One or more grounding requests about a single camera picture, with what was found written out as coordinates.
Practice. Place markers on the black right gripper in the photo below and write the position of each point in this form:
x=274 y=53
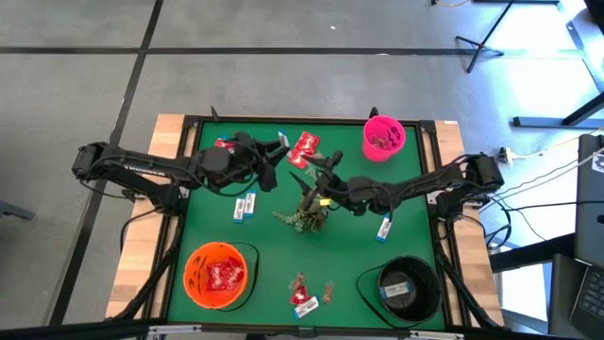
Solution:
x=354 y=193

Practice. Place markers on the grey floor stand foot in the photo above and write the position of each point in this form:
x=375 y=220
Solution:
x=14 y=210

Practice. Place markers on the black desk leg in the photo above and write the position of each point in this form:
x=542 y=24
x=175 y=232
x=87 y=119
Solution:
x=542 y=122

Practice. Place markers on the black tripod stand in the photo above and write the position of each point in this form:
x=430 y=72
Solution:
x=479 y=47

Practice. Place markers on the potted succulent plant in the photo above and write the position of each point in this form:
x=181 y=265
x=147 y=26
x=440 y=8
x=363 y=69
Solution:
x=311 y=221

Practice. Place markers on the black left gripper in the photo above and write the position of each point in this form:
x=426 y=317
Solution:
x=222 y=165

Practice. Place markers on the black plastic bucket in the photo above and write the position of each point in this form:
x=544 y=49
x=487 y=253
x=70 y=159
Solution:
x=415 y=307

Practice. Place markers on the white Hershey's candy bar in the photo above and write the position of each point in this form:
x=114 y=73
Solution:
x=283 y=138
x=307 y=307
x=395 y=289
x=384 y=229
x=249 y=204
x=239 y=210

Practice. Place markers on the black frame crossbeam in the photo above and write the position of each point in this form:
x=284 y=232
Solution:
x=71 y=329

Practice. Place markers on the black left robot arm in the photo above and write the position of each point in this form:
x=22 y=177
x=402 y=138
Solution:
x=141 y=165

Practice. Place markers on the pink plastic bucket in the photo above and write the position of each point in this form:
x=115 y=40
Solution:
x=373 y=153

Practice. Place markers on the green table mat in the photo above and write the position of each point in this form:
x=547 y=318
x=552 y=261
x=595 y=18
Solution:
x=340 y=264

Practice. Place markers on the black laptop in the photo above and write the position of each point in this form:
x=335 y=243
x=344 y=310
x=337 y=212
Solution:
x=561 y=293

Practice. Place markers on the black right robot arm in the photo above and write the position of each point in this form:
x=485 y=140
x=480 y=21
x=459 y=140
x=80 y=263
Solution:
x=424 y=184

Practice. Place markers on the black table frame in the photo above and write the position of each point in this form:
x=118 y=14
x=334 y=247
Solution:
x=245 y=119

